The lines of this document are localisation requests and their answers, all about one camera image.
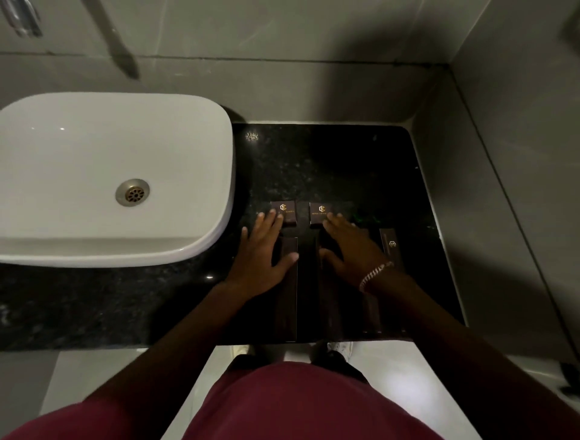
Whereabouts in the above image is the person's left hand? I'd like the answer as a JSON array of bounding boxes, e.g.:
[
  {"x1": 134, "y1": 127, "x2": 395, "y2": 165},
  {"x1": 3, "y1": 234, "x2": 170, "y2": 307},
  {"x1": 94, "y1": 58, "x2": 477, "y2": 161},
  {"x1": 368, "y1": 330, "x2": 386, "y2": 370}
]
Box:
[{"x1": 226, "y1": 209, "x2": 300, "y2": 301}]

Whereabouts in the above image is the chrome faucet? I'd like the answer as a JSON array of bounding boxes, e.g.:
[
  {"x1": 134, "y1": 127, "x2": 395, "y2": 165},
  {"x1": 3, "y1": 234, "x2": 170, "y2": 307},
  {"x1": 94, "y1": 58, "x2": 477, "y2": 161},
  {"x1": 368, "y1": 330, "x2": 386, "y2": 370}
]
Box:
[{"x1": 0, "y1": 0, "x2": 44, "y2": 38}]

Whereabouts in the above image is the small brown square box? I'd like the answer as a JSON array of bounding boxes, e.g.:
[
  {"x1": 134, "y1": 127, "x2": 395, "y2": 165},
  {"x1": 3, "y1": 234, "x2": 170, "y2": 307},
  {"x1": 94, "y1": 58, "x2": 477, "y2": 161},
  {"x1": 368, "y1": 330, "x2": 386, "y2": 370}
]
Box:
[
  {"x1": 270, "y1": 200, "x2": 297, "y2": 227},
  {"x1": 309, "y1": 202, "x2": 336, "y2": 228}
]

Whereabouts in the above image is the metal sink drain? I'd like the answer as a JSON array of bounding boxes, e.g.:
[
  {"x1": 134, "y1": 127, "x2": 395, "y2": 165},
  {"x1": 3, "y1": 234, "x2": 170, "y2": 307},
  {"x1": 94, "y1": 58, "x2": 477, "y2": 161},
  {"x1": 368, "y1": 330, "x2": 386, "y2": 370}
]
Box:
[{"x1": 115, "y1": 179, "x2": 150, "y2": 208}]

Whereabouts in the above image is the white ceramic sink basin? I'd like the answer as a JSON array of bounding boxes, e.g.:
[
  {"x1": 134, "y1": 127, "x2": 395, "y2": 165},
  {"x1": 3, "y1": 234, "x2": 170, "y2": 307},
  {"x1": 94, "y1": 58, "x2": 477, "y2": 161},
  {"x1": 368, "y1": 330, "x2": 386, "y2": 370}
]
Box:
[{"x1": 0, "y1": 92, "x2": 236, "y2": 268}]

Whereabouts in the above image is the long brown box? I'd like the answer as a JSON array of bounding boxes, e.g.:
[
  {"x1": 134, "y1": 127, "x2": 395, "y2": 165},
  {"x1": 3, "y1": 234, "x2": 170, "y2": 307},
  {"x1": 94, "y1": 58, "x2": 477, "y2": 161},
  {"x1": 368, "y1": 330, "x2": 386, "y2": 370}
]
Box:
[
  {"x1": 379, "y1": 228, "x2": 411, "y2": 338},
  {"x1": 275, "y1": 236, "x2": 299, "y2": 342},
  {"x1": 315, "y1": 230, "x2": 347, "y2": 341}
]

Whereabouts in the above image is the person's left forearm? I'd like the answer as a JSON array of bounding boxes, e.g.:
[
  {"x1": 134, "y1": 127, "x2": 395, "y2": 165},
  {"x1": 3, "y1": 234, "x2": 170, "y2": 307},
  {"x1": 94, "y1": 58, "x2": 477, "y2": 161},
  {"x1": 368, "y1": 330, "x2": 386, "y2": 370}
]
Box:
[{"x1": 84, "y1": 281, "x2": 255, "y2": 411}]

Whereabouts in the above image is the person's right hand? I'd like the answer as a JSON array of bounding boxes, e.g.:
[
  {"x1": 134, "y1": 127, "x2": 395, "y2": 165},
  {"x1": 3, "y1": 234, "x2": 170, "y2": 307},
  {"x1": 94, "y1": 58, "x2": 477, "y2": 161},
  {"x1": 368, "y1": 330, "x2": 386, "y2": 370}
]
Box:
[{"x1": 319, "y1": 212, "x2": 395, "y2": 292}]

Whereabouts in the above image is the maroon shirt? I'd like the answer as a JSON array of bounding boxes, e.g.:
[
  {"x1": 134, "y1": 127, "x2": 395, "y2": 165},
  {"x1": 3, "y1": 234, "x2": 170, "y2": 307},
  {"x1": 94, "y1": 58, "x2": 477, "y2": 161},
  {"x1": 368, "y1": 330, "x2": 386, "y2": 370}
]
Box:
[{"x1": 0, "y1": 360, "x2": 447, "y2": 440}]

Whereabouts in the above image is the person's right forearm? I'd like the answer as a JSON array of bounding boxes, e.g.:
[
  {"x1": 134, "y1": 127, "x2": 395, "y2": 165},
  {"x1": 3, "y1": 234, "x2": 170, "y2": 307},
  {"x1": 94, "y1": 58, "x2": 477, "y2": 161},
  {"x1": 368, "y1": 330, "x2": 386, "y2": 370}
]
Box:
[{"x1": 362, "y1": 267, "x2": 580, "y2": 440}]

